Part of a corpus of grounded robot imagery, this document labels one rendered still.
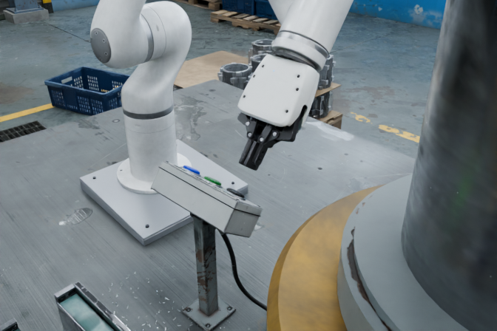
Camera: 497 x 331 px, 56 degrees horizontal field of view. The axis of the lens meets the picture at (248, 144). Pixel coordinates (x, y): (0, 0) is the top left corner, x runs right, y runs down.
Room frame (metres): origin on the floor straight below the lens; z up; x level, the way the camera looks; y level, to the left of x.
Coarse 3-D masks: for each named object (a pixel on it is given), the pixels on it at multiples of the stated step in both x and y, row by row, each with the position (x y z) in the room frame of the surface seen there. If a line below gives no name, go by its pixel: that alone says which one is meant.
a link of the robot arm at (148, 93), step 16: (144, 16) 0.98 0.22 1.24; (160, 16) 1.01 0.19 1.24; (176, 16) 1.03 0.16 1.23; (160, 32) 0.98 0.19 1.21; (176, 32) 1.02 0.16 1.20; (160, 48) 0.98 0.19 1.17; (176, 48) 1.02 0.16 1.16; (144, 64) 1.05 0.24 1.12; (160, 64) 1.02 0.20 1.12; (176, 64) 1.02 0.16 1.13; (128, 80) 1.02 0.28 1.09; (144, 80) 1.00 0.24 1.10; (160, 80) 1.00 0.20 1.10; (128, 96) 0.97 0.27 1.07; (144, 96) 0.97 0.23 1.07; (160, 96) 0.98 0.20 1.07; (128, 112) 0.97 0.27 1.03; (144, 112) 0.96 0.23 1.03; (160, 112) 0.98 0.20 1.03
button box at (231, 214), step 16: (160, 176) 0.63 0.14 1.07; (176, 176) 0.62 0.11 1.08; (192, 176) 0.61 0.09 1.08; (160, 192) 0.61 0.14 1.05; (176, 192) 0.60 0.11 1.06; (192, 192) 0.59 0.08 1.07; (208, 192) 0.57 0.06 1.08; (224, 192) 0.56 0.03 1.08; (192, 208) 0.57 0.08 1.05; (208, 208) 0.55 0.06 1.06; (224, 208) 0.54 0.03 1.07; (240, 208) 0.54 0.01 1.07; (256, 208) 0.57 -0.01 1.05; (224, 224) 0.52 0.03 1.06; (240, 224) 0.54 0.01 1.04
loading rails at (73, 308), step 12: (72, 288) 0.53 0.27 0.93; (84, 288) 0.53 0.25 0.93; (60, 300) 0.51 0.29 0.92; (72, 300) 0.52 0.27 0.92; (84, 300) 0.52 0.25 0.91; (96, 300) 0.51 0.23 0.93; (60, 312) 0.51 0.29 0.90; (72, 312) 0.49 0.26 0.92; (84, 312) 0.49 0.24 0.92; (96, 312) 0.50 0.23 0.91; (108, 312) 0.48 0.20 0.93; (12, 324) 0.46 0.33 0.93; (72, 324) 0.49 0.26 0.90; (84, 324) 0.47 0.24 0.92; (96, 324) 0.47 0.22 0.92; (108, 324) 0.47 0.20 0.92; (120, 324) 0.46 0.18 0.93
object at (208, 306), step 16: (208, 224) 0.59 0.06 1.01; (208, 240) 0.59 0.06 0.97; (224, 240) 0.60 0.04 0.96; (208, 256) 0.59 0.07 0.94; (208, 272) 0.59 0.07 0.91; (208, 288) 0.59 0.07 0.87; (240, 288) 0.60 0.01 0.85; (192, 304) 0.61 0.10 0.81; (208, 304) 0.58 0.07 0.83; (224, 304) 0.61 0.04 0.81; (192, 320) 0.58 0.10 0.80; (208, 320) 0.58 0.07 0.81
